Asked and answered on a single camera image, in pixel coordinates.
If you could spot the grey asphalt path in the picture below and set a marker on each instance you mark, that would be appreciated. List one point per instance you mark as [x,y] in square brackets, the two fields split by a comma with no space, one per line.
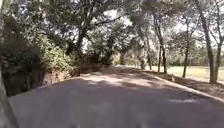
[113,103]

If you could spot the wood of trees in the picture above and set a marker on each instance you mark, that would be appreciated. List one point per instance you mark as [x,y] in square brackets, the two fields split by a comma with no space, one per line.
[86,30]

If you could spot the pale stone kerb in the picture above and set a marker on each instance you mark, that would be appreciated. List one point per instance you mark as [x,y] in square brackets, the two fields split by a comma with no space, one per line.
[186,87]

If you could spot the green bushes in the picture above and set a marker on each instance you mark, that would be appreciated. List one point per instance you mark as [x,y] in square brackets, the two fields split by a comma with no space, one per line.
[30,56]

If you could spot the pale grass field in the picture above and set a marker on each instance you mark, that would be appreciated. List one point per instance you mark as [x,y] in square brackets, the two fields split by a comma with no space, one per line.
[196,71]

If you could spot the bare earth strip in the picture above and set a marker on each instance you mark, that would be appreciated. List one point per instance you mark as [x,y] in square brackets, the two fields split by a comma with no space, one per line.
[203,86]

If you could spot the row of trees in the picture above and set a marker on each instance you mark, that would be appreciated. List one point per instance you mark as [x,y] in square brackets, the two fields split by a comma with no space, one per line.
[210,50]

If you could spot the low stone wall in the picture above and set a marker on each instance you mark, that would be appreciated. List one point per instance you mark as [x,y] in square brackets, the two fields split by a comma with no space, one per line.
[55,76]

